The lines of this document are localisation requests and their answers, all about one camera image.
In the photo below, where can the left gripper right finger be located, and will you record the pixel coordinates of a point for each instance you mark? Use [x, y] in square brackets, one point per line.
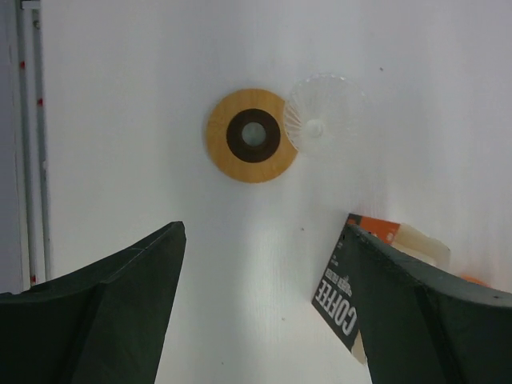
[420, 324]

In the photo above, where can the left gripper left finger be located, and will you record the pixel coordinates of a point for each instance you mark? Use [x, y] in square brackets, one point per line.
[103, 323]

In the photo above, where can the left aluminium corner post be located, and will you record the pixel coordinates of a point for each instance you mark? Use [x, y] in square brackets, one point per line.
[33, 115]

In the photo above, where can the paper coffee filters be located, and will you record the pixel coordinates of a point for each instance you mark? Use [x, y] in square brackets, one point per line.
[422, 247]

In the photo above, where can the orange filter box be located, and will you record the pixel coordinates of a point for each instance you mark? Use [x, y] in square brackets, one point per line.
[333, 296]

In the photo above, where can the orange glass beaker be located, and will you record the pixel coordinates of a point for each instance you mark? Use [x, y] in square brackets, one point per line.
[474, 280]

